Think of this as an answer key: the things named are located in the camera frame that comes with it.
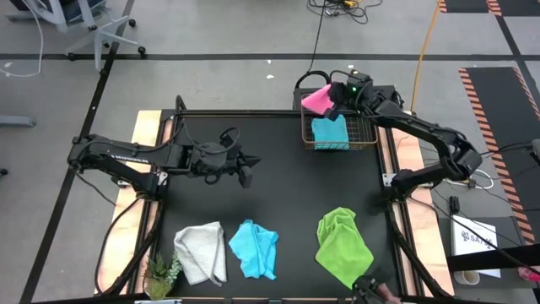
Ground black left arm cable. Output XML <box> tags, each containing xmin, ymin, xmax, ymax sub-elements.
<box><xmin>204</xmin><ymin>125</ymin><xmax>242</xmax><ymax>186</ymax></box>

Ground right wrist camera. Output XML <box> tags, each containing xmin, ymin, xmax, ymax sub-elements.
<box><xmin>345</xmin><ymin>72</ymin><xmax>375</xmax><ymax>101</ymax></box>

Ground white microfiber towel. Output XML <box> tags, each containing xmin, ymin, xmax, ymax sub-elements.
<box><xmin>173</xmin><ymin>220</ymin><xmax>229</xmax><ymax>288</ymax></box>

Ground black orange-striped floor mat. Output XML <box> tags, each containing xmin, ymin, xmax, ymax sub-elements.
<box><xmin>457</xmin><ymin>66</ymin><xmax>540</xmax><ymax>247</ymax></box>
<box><xmin>437</xmin><ymin>0</ymin><xmax>540</xmax><ymax>18</ymax></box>

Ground pink object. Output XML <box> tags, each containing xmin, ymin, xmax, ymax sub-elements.
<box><xmin>517</xmin><ymin>266</ymin><xmax>540</xmax><ymax>284</ymax></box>

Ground office chair base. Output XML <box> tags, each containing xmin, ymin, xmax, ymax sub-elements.
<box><xmin>6</xmin><ymin>0</ymin><xmax>148</xmax><ymax>72</ymax></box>

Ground pink microfiber towel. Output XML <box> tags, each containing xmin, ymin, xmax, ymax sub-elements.
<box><xmin>300</xmin><ymin>83</ymin><xmax>338</xmax><ymax>117</ymax></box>

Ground white printed paper sheet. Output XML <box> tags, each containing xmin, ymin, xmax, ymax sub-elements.
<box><xmin>449</xmin><ymin>214</ymin><xmax>502</xmax><ymax>280</ymax></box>

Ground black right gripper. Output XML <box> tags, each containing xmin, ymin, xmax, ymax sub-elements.
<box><xmin>324</xmin><ymin>82</ymin><xmax>376</xmax><ymax>122</ymax></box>

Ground small potted plant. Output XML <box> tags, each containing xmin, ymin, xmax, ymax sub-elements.
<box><xmin>142</xmin><ymin>251</ymin><xmax>184</xmax><ymax>301</ymax></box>

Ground light blue microfiber towel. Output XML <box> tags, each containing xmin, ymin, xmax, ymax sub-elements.
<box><xmin>228</xmin><ymin>219</ymin><xmax>280</xmax><ymax>281</ymax></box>

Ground black metal table frame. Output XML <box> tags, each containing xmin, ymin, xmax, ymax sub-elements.
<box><xmin>94</xmin><ymin>95</ymin><xmax>456</xmax><ymax>304</ymax></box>

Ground wooden table side board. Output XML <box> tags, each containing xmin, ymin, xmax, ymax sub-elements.
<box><xmin>378</xmin><ymin>110</ymin><xmax>456</xmax><ymax>297</ymax></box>
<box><xmin>93</xmin><ymin>109</ymin><xmax>165</xmax><ymax>296</ymax></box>

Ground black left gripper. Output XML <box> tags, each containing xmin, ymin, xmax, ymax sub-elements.
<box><xmin>185</xmin><ymin>141</ymin><xmax>262</xmax><ymax>189</ymax></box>

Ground grey furniture leg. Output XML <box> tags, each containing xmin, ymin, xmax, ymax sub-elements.
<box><xmin>0</xmin><ymin>114</ymin><xmax>37</xmax><ymax>128</ymax></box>

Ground teal microfiber towel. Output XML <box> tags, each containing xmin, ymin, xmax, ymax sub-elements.
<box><xmin>310</xmin><ymin>114</ymin><xmax>351</xmax><ymax>151</ymax></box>

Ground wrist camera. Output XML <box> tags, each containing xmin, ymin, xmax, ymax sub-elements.
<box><xmin>345</xmin><ymin>72</ymin><xmax>375</xmax><ymax>101</ymax></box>
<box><xmin>194</xmin><ymin>141</ymin><xmax>232</xmax><ymax>171</ymax></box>

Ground white cable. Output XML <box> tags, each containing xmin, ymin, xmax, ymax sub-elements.
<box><xmin>444</xmin><ymin>167</ymin><xmax>496</xmax><ymax>192</ymax></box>
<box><xmin>0</xmin><ymin>0</ymin><xmax>46</xmax><ymax>79</ymax></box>

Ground green microfiber towel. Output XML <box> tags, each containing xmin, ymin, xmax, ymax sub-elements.
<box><xmin>315</xmin><ymin>206</ymin><xmax>375</xmax><ymax>290</ymax></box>

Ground yellow hanging cable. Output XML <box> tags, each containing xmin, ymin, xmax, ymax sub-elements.
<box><xmin>410</xmin><ymin>0</ymin><xmax>443</xmax><ymax>113</ymax></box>

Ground black hanging cable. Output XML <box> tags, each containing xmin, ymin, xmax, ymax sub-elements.
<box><xmin>306</xmin><ymin>0</ymin><xmax>328</xmax><ymax>75</ymax></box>

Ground white cup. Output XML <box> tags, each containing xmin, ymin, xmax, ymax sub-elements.
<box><xmin>452</xmin><ymin>269</ymin><xmax>482</xmax><ymax>287</ymax></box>

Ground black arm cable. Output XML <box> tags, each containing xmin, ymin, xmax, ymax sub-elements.
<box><xmin>204</xmin><ymin>125</ymin><xmax>242</xmax><ymax>186</ymax></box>
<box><xmin>294</xmin><ymin>69</ymin><xmax>354</xmax><ymax>92</ymax></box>

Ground black flat bar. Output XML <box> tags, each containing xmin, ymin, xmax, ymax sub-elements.
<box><xmin>445</xmin><ymin>243</ymin><xmax>540</xmax><ymax>273</ymax></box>

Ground wire basket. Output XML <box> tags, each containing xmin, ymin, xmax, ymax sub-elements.
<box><xmin>300</xmin><ymin>92</ymin><xmax>380</xmax><ymax>152</ymax></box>

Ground black floor cable bundle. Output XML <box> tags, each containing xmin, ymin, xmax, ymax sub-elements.
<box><xmin>306</xmin><ymin>0</ymin><xmax>384</xmax><ymax>25</ymax></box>

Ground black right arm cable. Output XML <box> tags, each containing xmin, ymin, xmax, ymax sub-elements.
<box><xmin>294</xmin><ymin>69</ymin><xmax>354</xmax><ymax>92</ymax></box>

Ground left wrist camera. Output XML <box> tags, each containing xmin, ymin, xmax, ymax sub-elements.
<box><xmin>194</xmin><ymin>141</ymin><xmax>232</xmax><ymax>171</ymax></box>

